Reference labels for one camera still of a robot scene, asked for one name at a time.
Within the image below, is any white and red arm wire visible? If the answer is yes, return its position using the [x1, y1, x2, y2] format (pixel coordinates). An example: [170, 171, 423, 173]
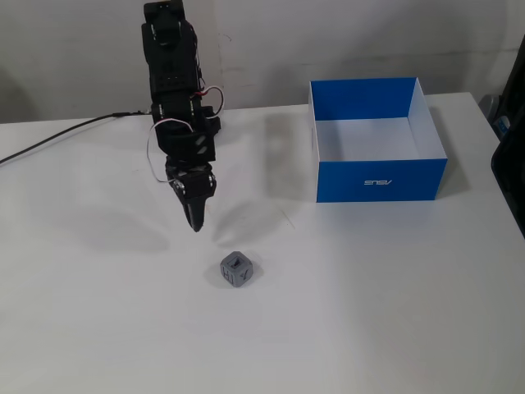
[146, 85, 226, 184]

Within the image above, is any blue and white cardboard box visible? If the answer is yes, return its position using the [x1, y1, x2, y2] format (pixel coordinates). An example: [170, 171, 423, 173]
[308, 76, 449, 204]

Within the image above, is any gray object with blue label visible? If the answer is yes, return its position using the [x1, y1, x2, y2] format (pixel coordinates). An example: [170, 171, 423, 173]
[479, 94, 512, 141]

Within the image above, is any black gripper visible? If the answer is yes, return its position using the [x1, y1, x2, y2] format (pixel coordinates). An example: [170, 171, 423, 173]
[165, 161, 218, 234]

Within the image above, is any gray block with cutouts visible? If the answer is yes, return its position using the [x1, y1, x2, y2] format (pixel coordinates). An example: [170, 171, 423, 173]
[220, 249, 253, 289]

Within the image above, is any black power cable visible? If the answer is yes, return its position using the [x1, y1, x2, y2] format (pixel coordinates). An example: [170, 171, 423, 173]
[0, 109, 155, 166]

